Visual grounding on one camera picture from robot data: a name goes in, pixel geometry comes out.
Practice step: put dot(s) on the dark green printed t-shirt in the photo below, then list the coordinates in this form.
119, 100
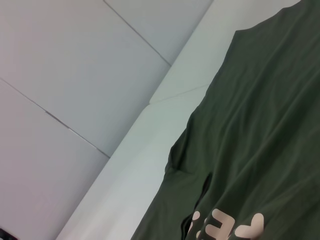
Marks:
250, 125

